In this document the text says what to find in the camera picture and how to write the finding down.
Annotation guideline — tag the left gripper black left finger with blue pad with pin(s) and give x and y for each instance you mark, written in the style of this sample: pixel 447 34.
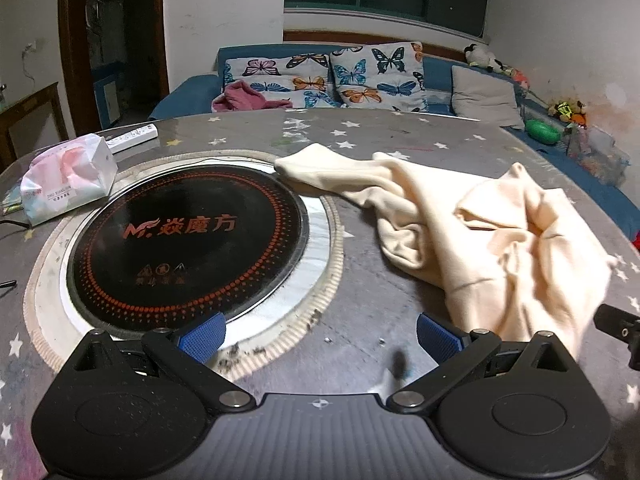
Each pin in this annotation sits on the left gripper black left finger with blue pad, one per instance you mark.
pixel 183 355

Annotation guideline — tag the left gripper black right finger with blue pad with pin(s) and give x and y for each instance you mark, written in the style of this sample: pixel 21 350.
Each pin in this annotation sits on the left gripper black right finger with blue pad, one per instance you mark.
pixel 460 357

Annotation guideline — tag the cream sweatshirt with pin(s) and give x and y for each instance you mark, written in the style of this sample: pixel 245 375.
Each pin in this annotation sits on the cream sweatshirt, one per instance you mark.
pixel 509 255

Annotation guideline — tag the grey star tablecloth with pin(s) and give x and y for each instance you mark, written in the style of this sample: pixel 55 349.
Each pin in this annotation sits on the grey star tablecloth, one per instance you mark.
pixel 344 312

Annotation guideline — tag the black round induction cooktop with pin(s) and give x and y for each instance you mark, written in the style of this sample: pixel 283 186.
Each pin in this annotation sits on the black round induction cooktop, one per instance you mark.
pixel 174 247

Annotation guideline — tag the clear plastic storage box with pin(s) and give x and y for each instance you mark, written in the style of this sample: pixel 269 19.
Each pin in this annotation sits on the clear plastic storage box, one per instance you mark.
pixel 596 152

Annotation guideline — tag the green ball toy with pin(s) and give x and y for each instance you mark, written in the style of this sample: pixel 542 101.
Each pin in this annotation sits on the green ball toy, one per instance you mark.
pixel 542 132

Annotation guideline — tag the pink white tissue pack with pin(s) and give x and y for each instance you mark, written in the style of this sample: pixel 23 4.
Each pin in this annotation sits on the pink white tissue pack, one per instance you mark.
pixel 67 176

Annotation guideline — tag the yellow orange toy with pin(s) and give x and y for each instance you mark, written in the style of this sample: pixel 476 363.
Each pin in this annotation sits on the yellow orange toy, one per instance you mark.
pixel 569 112

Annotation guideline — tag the white power strip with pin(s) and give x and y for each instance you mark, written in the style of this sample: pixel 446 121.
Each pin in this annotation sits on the white power strip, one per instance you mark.
pixel 132 138

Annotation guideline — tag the grey cushion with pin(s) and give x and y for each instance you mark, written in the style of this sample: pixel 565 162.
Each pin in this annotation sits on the grey cushion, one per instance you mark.
pixel 485 98

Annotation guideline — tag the pink garment on sofa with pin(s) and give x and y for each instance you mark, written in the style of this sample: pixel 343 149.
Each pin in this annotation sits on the pink garment on sofa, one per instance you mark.
pixel 240 96

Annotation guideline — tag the dark wooden side table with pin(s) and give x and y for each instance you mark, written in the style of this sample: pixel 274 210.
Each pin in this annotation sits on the dark wooden side table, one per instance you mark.
pixel 32 123

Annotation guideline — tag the right butterfly pillow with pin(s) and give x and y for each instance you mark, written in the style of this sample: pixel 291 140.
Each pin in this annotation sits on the right butterfly pillow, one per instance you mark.
pixel 384 76

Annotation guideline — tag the butterfly pillow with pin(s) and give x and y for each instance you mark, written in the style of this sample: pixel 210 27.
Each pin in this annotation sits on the butterfly pillow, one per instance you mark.
pixel 305 80
pixel 384 76

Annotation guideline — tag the left butterfly pillow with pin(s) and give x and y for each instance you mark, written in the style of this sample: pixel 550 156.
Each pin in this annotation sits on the left butterfly pillow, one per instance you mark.
pixel 305 80

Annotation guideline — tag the black white plush toy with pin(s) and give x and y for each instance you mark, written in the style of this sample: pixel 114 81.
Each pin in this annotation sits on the black white plush toy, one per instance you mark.
pixel 477 55

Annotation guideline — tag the dark wooden door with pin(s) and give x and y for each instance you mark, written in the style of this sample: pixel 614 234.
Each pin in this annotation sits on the dark wooden door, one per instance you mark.
pixel 113 59

